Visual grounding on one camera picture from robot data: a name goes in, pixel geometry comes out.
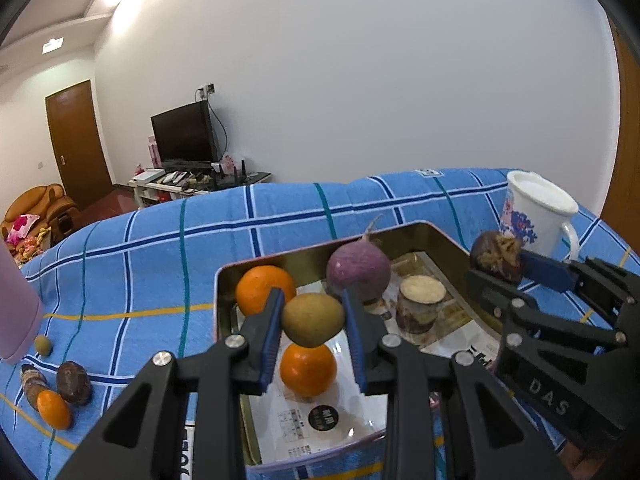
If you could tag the white television stand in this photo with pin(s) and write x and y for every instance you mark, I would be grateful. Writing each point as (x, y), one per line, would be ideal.
(150, 195)

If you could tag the printed newspaper sheet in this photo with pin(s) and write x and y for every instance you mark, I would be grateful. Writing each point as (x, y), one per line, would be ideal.
(460, 330)

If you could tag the dark fibrous taro corm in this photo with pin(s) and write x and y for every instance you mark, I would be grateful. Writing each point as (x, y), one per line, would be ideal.
(492, 255)

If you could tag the pink metal tin box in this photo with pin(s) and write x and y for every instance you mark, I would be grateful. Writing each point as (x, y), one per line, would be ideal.
(425, 232)

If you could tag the dark wrinkled passion fruit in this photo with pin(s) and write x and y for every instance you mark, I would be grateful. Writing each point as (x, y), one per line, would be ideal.
(74, 382)

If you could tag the white wall socket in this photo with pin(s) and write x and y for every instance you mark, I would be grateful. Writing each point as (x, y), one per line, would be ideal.
(206, 89)

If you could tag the large brown kiwi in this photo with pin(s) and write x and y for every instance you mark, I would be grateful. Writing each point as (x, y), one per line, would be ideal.
(312, 320)

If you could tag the striped brown taro piece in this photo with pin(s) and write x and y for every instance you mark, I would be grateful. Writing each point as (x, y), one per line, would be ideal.
(32, 385)

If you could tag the grey remote control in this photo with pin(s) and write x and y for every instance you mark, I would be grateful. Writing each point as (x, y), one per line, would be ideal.
(167, 178)
(180, 177)

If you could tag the white printed leaflet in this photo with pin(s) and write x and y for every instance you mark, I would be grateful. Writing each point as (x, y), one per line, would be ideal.
(290, 425)

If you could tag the pink floral ornament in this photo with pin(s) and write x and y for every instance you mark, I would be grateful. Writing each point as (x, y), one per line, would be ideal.
(227, 164)

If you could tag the lilac insulated bottle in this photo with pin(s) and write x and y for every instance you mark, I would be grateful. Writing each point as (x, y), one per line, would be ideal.
(15, 310)

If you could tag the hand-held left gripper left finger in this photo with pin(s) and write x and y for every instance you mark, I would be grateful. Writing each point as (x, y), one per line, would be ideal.
(272, 340)

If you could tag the brown wooden door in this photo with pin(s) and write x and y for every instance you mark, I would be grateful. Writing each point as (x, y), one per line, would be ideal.
(80, 145)

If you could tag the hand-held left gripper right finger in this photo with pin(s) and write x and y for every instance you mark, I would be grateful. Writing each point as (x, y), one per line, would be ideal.
(355, 345)

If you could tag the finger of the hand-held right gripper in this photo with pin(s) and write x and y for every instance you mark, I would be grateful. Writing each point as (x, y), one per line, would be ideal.
(505, 300)
(550, 272)

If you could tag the orange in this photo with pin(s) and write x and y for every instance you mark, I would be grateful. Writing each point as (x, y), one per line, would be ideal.
(307, 370)
(260, 287)
(54, 410)

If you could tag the purple round radish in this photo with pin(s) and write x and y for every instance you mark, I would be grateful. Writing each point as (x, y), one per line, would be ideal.
(357, 270)

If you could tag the small brown kiwi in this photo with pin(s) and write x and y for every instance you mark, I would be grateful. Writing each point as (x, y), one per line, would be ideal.
(43, 346)

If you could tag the cut taro with white top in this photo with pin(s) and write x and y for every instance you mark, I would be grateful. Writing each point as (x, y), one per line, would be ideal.
(420, 310)

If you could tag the white mug with blue print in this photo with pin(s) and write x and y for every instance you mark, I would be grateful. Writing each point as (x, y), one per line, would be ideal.
(535, 210)

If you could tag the black flat television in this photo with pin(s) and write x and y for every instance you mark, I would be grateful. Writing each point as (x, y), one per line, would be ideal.
(182, 132)

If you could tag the blue plaid blanket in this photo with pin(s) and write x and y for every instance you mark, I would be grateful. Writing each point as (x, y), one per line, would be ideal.
(150, 270)

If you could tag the black router with antennas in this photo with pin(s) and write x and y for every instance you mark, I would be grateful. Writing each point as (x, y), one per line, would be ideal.
(231, 180)

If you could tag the brown leather armchair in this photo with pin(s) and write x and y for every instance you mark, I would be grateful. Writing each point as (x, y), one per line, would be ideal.
(45, 205)

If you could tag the square recessed ceiling light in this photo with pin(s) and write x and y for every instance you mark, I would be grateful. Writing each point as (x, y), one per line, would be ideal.
(51, 45)

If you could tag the white set-top box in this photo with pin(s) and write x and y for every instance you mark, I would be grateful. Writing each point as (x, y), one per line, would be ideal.
(148, 176)

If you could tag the pink floral cushion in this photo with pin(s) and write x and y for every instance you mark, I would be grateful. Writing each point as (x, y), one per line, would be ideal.
(22, 227)

